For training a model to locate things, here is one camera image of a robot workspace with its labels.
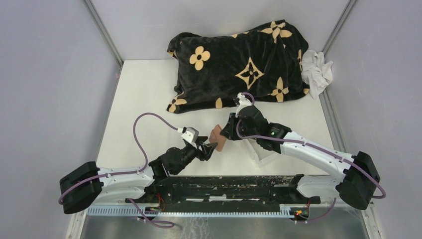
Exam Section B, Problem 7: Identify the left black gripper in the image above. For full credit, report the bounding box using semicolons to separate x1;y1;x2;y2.
173;135;217;175

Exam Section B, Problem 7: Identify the tan leather card holder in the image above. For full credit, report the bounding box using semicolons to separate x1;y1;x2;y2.
209;124;226;152

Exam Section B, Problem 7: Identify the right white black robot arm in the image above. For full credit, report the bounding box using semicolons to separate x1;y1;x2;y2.
220;106;386;210

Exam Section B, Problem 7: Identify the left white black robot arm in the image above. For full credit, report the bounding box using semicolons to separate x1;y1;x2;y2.
59;136;218;214

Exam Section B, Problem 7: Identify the white plastic card tray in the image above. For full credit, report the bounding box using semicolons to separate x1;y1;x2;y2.
246;139;279;168

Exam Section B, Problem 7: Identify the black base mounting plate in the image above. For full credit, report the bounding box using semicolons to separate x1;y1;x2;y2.
135;176;321;213

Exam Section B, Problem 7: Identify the black floral plush blanket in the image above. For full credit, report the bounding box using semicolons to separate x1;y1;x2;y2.
167;20;310;114

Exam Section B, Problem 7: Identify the white crumpled cloth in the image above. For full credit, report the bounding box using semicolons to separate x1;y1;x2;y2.
302;50;333;100

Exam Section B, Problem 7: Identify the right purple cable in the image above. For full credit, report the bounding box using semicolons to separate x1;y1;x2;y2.
235;92;387;199

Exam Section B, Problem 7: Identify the purple cable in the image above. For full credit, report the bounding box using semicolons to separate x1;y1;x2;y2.
235;92;387;199
58;113;184;205

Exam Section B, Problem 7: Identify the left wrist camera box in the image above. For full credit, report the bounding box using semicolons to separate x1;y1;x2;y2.
181;127;199;143

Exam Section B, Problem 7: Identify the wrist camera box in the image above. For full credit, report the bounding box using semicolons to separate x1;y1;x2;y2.
181;127;199;143
234;92;255;106

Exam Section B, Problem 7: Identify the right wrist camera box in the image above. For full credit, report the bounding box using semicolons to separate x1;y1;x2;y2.
234;92;255;106

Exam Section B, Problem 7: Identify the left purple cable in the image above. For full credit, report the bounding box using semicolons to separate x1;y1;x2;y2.
58;113;184;205

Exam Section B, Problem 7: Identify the light blue slotted rail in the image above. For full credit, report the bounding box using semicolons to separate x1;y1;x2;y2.
86;206;292;219

